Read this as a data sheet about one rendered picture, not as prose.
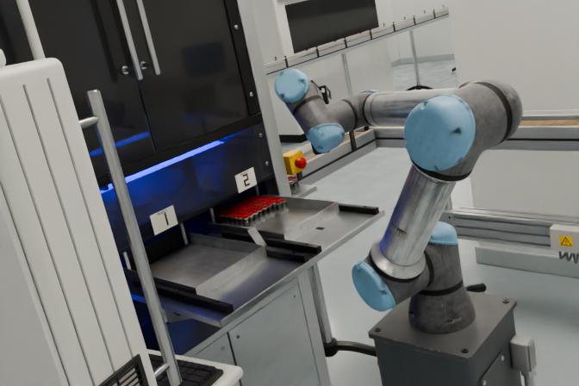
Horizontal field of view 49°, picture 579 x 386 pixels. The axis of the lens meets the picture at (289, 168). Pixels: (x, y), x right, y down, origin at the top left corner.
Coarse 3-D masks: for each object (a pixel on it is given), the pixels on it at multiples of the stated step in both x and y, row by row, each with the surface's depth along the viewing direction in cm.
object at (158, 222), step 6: (162, 210) 182; (168, 210) 184; (174, 210) 185; (150, 216) 179; (156, 216) 181; (162, 216) 182; (168, 216) 184; (174, 216) 185; (156, 222) 181; (162, 222) 182; (168, 222) 184; (174, 222) 185; (156, 228) 181; (162, 228) 182
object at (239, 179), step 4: (252, 168) 208; (244, 172) 205; (248, 172) 206; (252, 172) 208; (236, 176) 203; (240, 176) 204; (248, 176) 206; (252, 176) 208; (236, 180) 203; (240, 180) 204; (248, 180) 207; (252, 180) 208; (240, 184) 204; (244, 184) 205; (252, 184) 208; (240, 188) 204; (244, 188) 205; (248, 188) 207
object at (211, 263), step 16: (192, 240) 200; (208, 240) 194; (224, 240) 188; (176, 256) 191; (192, 256) 189; (208, 256) 186; (224, 256) 184; (240, 256) 181; (256, 256) 174; (128, 272) 180; (160, 272) 181; (176, 272) 179; (192, 272) 177; (208, 272) 175; (224, 272) 166; (240, 272) 170; (176, 288) 165; (192, 288) 160; (208, 288) 162
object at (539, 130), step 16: (528, 112) 238; (544, 112) 234; (560, 112) 230; (576, 112) 226; (368, 128) 278; (384, 128) 273; (400, 128) 268; (528, 128) 230; (544, 128) 227; (560, 128) 223; (576, 128) 219; (384, 144) 276; (400, 144) 271; (512, 144) 237; (528, 144) 232; (544, 144) 228; (560, 144) 225; (576, 144) 221
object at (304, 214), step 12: (288, 204) 215; (300, 204) 211; (312, 204) 207; (324, 204) 204; (336, 204) 199; (276, 216) 207; (288, 216) 205; (300, 216) 203; (312, 216) 191; (324, 216) 195; (216, 228) 203; (228, 228) 199; (240, 228) 195; (264, 228) 199; (276, 228) 197; (288, 228) 195; (300, 228) 187
